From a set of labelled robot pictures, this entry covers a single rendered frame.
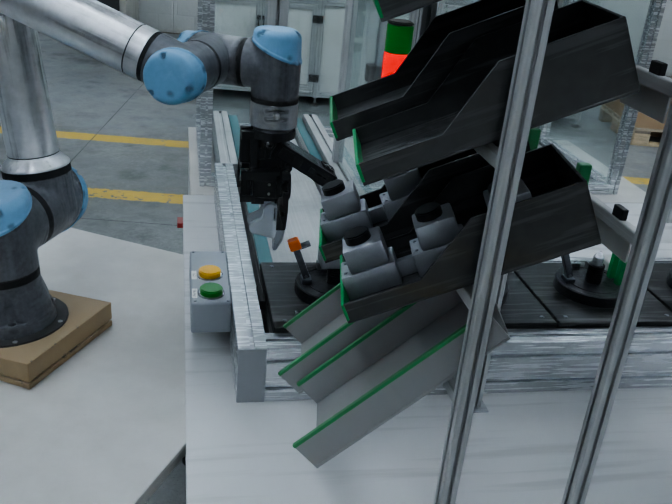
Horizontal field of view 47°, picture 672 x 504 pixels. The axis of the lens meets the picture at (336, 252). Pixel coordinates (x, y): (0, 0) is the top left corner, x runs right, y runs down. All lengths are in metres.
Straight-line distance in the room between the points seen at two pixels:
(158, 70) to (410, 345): 0.50
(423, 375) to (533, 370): 0.52
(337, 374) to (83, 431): 0.41
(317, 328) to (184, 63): 0.42
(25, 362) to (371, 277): 0.64
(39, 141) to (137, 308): 0.36
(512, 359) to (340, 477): 0.38
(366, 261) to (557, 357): 0.60
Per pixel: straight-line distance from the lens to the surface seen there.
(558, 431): 1.33
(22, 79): 1.39
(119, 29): 1.14
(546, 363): 1.38
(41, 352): 1.33
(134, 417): 1.25
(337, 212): 1.00
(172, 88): 1.09
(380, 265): 0.87
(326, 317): 1.16
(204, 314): 1.35
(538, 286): 1.52
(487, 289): 0.81
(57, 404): 1.29
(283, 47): 1.18
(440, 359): 0.88
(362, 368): 1.03
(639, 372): 1.48
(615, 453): 1.32
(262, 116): 1.21
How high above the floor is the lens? 1.61
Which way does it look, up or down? 25 degrees down
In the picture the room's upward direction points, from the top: 6 degrees clockwise
